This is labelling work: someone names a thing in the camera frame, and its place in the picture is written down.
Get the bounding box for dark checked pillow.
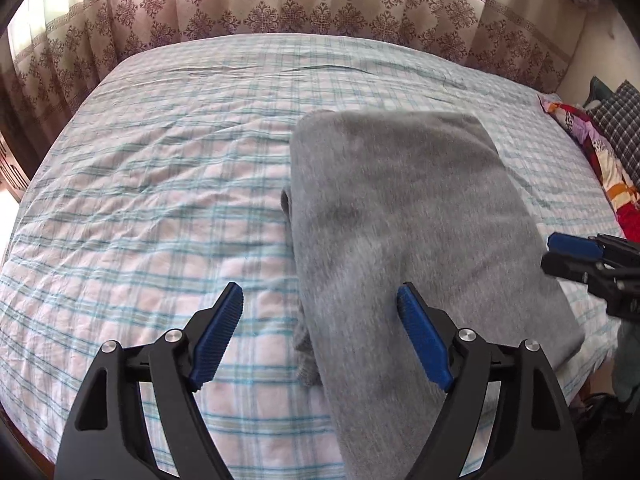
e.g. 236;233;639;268
587;80;640;188

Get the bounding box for colourful floral quilt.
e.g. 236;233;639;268
538;94;640;243

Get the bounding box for dark green pillow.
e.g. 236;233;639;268
584;76;614;110

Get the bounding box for grey sweatpants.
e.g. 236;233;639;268
281;110;585;479

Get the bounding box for patterned pink curtain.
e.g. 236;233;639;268
1;0;586;157

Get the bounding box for plaid bed sheet mattress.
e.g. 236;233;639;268
1;34;620;479

